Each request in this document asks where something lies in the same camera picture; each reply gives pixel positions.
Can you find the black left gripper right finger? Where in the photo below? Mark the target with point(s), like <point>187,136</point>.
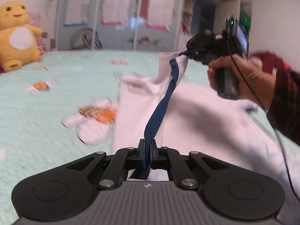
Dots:
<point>174,164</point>

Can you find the pink patterned pillow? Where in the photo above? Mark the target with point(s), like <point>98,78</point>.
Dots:
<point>35,21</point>

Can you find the pile of dark red clothes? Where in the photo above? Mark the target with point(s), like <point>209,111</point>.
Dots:
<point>270,62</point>

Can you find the yellow plush toy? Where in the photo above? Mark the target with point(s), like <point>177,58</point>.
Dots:
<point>18,41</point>

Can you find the grey sliding wardrobe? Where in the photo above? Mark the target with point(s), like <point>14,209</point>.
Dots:
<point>137,25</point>

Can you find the mint green patterned bedspread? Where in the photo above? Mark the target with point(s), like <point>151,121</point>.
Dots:
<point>65,107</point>

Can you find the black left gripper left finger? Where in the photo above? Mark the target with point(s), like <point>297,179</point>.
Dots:
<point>124,160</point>

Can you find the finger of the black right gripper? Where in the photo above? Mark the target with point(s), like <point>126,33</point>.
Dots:
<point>187,53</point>

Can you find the white shirt with navy trim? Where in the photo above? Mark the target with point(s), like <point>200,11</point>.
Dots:
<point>197,119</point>

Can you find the right hand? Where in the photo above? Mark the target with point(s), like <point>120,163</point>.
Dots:
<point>253,84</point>

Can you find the dark patterned right sleeve forearm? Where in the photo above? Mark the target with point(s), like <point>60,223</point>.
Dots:
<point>285,106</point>

